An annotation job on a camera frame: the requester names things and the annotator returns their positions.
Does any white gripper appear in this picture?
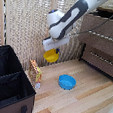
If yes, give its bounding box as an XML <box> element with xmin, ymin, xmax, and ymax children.
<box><xmin>41</xmin><ymin>33</ymin><xmax>71</xmax><ymax>56</ymax></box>

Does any patterned red yellow carton box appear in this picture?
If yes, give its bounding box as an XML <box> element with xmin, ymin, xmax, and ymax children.
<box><xmin>26</xmin><ymin>59</ymin><xmax>45</xmax><ymax>90</ymax></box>

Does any yellow plastic bowl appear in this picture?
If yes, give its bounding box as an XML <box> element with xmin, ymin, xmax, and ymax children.
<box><xmin>42</xmin><ymin>46</ymin><xmax>61</xmax><ymax>65</ymax></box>

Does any brown drawer with short handle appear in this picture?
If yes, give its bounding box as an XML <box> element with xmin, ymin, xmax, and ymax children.
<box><xmin>78</xmin><ymin>42</ymin><xmax>113</xmax><ymax>80</ymax></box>

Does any dark cabinet with metal handle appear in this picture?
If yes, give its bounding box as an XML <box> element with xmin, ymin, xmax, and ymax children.
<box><xmin>76</xmin><ymin>4</ymin><xmax>113</xmax><ymax>57</ymax></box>

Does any blue plastic bowl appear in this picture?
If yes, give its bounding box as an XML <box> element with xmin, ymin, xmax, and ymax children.
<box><xmin>57</xmin><ymin>73</ymin><xmax>77</xmax><ymax>92</ymax></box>

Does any wide wooden screen post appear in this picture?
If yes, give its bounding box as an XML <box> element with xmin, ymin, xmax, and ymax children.
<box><xmin>40</xmin><ymin>0</ymin><xmax>61</xmax><ymax>69</ymax></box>

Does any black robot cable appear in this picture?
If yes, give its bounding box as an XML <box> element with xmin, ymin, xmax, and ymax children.
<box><xmin>69</xmin><ymin>0</ymin><xmax>113</xmax><ymax>42</ymax></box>

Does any black fabric storage box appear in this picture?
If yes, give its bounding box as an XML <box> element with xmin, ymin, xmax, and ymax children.
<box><xmin>0</xmin><ymin>44</ymin><xmax>42</xmax><ymax>113</ymax></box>

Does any woven bamboo screen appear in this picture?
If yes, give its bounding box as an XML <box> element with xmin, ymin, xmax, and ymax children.
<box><xmin>0</xmin><ymin>0</ymin><xmax>89</xmax><ymax>77</ymax></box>

